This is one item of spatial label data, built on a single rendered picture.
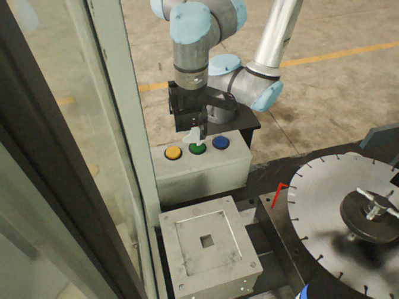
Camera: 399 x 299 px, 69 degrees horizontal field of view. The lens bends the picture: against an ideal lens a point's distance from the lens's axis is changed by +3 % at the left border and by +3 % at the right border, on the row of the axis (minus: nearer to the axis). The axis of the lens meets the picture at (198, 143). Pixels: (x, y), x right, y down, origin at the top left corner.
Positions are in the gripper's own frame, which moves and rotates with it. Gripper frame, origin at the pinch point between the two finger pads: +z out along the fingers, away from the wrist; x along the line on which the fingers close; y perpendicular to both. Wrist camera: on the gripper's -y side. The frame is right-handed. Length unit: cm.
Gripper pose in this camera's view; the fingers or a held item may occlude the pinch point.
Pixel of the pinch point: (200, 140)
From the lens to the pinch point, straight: 77.2
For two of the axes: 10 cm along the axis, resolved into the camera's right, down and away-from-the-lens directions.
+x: 2.8, 7.1, -6.5
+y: -9.6, 2.1, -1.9
